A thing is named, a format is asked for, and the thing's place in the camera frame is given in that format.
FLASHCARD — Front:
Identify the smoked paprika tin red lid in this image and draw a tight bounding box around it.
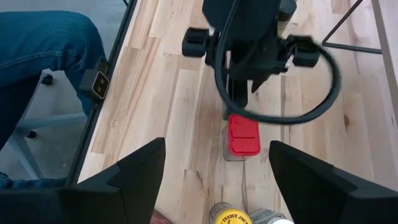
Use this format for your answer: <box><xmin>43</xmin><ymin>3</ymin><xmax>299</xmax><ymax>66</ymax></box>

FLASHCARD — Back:
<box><xmin>222</xmin><ymin>114</ymin><xmax>261</xmax><ymax>162</ymax></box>

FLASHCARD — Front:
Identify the thyme leaves jar black lid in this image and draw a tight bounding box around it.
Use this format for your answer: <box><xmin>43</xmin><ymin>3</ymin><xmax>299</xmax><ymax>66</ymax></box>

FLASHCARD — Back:
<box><xmin>277</xmin><ymin>0</ymin><xmax>298</xmax><ymax>35</ymax></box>

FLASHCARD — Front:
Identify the small black camera box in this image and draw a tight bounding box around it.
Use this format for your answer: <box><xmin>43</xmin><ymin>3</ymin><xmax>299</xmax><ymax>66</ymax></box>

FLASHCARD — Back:
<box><xmin>78</xmin><ymin>68</ymin><xmax>110</xmax><ymax>101</ymax></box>

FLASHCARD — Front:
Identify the chili onion jar yellow lid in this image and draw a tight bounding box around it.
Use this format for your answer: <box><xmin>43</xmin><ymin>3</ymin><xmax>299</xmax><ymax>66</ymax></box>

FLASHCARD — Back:
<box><xmin>208</xmin><ymin>202</ymin><xmax>253</xmax><ymax>224</ymax></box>

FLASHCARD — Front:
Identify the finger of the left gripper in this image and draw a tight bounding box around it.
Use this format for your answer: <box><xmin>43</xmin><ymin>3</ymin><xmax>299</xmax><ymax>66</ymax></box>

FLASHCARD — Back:
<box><xmin>182</xmin><ymin>27</ymin><xmax>210</xmax><ymax>58</ymax></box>
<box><xmin>287</xmin><ymin>34</ymin><xmax>321</xmax><ymax>68</ymax></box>

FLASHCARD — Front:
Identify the person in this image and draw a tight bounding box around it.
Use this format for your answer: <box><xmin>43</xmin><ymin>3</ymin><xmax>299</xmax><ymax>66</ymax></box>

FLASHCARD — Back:
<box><xmin>0</xmin><ymin>11</ymin><xmax>108</xmax><ymax>190</ymax></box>

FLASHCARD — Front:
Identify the bagel seasoning jar white lid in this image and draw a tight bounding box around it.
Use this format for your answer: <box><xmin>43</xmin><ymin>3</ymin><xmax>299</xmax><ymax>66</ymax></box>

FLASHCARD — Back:
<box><xmin>248</xmin><ymin>208</ymin><xmax>295</xmax><ymax>224</ymax></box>

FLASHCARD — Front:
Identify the wooden shelf riser black frame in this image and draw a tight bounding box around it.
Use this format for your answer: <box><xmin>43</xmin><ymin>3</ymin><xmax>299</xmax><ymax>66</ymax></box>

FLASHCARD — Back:
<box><xmin>322</xmin><ymin>0</ymin><xmax>398</xmax><ymax>125</ymax></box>

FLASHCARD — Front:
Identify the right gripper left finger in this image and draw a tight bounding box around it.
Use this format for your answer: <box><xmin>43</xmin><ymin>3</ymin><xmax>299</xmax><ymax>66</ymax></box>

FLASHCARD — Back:
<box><xmin>60</xmin><ymin>138</ymin><xmax>167</xmax><ymax>224</ymax></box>

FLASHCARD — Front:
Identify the grey chair base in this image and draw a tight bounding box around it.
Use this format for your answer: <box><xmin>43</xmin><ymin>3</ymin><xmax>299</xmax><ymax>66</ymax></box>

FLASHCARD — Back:
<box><xmin>6</xmin><ymin>70</ymin><xmax>90</xmax><ymax>181</ymax></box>

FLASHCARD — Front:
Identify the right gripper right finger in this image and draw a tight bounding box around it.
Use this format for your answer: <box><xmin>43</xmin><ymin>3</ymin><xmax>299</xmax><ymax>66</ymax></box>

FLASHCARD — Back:
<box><xmin>269</xmin><ymin>140</ymin><xmax>398</xmax><ymax>224</ymax></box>

